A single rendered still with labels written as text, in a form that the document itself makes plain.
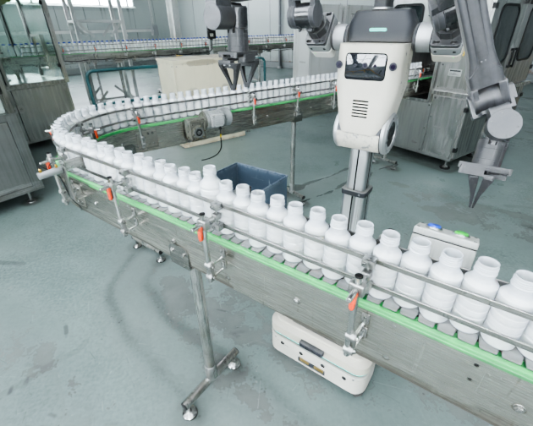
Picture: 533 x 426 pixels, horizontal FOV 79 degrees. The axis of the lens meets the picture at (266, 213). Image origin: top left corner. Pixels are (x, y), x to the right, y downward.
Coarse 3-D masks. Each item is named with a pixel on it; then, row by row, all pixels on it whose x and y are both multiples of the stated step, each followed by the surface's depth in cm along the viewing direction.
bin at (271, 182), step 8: (224, 168) 161; (232, 168) 165; (240, 168) 167; (248, 168) 164; (256, 168) 161; (224, 176) 162; (232, 176) 167; (240, 176) 169; (248, 176) 166; (256, 176) 163; (264, 176) 160; (272, 176) 156; (280, 176) 154; (248, 184) 169; (256, 184) 165; (264, 184) 162; (272, 184) 143; (280, 184) 149; (272, 192) 145; (280, 192) 151
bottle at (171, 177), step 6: (168, 168) 104; (174, 168) 105; (168, 174) 105; (174, 174) 106; (162, 180) 107; (168, 180) 106; (174, 180) 106; (174, 186) 107; (168, 192) 107; (174, 192) 107; (168, 198) 109; (174, 198) 108; (174, 210) 111; (180, 210) 111
